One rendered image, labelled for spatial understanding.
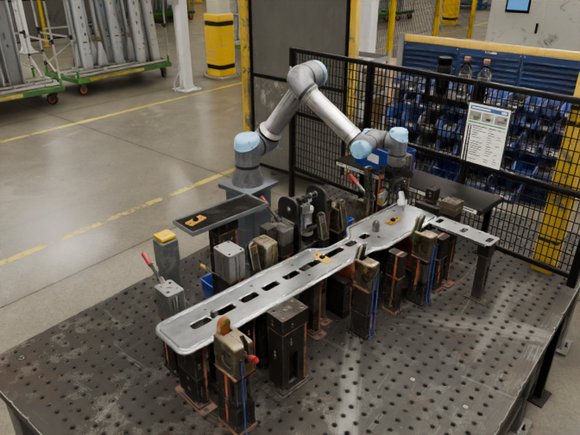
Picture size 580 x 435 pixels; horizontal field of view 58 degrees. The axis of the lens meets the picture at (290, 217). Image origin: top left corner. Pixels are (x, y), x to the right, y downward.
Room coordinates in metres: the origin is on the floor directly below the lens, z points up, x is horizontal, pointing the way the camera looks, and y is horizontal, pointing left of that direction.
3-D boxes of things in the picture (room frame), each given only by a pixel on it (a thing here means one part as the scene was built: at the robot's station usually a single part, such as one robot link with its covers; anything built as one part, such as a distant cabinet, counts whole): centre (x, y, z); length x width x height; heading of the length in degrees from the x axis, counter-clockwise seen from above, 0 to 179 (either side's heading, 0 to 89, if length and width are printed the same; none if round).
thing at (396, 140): (2.06, -0.44, 1.38); 0.09 x 0.08 x 0.11; 60
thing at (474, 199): (2.52, -0.64, 1.02); 0.90 x 0.22 x 0.03; 44
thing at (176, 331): (1.73, -0.12, 1.00); 1.38 x 0.22 x 0.02; 134
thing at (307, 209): (1.97, -0.06, 0.94); 0.18 x 0.13 x 0.49; 134
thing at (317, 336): (1.69, -0.07, 0.84); 0.17 x 0.06 x 0.29; 44
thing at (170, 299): (1.46, 0.41, 0.88); 0.11 x 0.10 x 0.36; 44
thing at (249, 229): (2.27, 0.20, 0.90); 0.21 x 0.21 x 0.40; 51
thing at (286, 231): (1.87, 0.03, 0.89); 0.13 x 0.11 x 0.38; 44
